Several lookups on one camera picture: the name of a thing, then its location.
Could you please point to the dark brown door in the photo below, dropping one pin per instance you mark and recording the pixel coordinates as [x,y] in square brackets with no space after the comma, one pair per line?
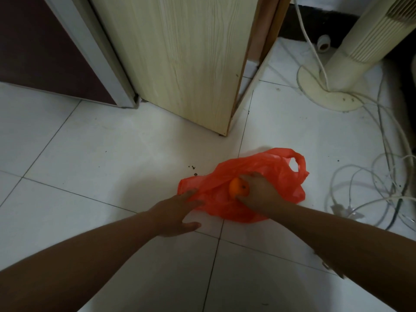
[42,45]

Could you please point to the person's left thumb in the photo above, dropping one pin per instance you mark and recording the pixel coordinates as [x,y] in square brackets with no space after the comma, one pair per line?
[190,227]

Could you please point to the white door frame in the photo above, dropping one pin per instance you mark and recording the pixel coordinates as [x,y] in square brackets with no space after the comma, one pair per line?
[94,51]

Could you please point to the person's left hand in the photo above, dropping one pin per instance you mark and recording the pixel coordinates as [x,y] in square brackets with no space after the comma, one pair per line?
[169,216]

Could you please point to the person's right forearm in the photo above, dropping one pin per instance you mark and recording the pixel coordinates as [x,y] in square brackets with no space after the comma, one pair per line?
[351,250]

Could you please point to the person's left forearm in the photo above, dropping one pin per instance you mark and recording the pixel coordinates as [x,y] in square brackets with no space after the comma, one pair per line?
[81,266]

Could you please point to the orange fruit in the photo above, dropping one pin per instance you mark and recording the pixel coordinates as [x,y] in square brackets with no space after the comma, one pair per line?
[237,188]

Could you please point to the red plastic bag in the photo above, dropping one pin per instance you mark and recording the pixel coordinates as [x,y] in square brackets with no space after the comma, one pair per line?
[276,172]

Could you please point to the person's right thumb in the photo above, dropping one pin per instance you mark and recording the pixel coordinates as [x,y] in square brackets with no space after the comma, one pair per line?
[242,199]

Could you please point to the cream tower fan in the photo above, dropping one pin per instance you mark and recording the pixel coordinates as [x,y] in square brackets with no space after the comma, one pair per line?
[360,45]

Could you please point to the white power plug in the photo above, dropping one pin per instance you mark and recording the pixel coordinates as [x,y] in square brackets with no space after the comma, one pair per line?
[347,211]

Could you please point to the person's right hand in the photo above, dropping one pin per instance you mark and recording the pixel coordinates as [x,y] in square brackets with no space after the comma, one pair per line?
[261,194]

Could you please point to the light wooden cabinet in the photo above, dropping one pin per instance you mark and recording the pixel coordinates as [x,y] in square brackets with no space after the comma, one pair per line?
[195,55]

